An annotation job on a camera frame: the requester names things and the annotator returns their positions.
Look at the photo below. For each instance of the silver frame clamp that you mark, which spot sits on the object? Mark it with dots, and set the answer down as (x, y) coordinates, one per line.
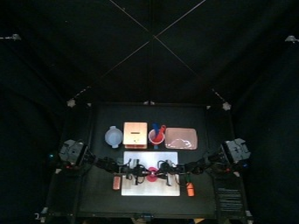
(14, 37)
(71, 102)
(225, 106)
(291, 38)

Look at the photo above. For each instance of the red plastic utensil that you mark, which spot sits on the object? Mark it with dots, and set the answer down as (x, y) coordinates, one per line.
(161, 129)

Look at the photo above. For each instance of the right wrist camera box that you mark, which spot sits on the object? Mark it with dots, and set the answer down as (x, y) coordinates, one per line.
(168, 163)

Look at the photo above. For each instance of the white cutting mat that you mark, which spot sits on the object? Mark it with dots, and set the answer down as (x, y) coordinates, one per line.
(151, 189)

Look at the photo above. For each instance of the square pink tray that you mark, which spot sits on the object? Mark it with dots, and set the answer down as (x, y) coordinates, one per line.
(180, 134)

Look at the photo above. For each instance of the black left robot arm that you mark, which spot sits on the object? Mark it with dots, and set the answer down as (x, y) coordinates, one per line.
(108, 164)

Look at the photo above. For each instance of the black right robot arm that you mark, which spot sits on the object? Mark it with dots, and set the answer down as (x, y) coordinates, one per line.
(193, 167)

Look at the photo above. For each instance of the white printed label sheet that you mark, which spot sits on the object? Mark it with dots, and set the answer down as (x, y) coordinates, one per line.
(229, 199)

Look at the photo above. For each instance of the blue plastic utensil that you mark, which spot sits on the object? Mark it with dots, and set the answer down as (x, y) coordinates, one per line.
(155, 128)

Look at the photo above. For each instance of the small wooden drawer box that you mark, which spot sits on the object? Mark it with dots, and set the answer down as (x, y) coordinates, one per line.
(135, 131)

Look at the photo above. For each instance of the bright orange oblong tool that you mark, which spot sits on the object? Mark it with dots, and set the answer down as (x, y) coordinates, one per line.
(189, 189)

